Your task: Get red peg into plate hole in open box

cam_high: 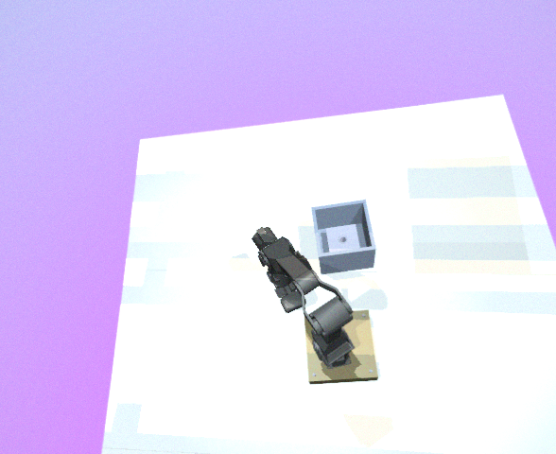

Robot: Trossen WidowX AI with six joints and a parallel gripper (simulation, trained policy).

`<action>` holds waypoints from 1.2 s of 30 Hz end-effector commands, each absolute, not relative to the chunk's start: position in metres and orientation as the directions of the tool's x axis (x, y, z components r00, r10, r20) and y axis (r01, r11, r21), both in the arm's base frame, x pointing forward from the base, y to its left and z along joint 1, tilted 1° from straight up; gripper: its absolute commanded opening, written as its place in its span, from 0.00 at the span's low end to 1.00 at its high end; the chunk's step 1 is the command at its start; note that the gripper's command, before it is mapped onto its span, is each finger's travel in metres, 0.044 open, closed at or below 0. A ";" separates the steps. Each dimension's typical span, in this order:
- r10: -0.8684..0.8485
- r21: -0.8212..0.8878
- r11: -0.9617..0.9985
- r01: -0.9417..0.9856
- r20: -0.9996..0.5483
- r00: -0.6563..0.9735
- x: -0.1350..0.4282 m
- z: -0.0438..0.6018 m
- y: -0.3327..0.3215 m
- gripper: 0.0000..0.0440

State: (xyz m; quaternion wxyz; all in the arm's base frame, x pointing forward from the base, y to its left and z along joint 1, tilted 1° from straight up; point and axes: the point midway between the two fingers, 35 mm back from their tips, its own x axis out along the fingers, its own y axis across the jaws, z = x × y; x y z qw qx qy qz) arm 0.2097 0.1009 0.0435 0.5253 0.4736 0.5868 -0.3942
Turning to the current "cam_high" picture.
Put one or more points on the white square plate with hole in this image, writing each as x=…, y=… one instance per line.
x=342, y=238

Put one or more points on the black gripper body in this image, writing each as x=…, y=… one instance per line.
x=292, y=300

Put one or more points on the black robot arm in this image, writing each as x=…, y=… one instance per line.
x=330, y=340

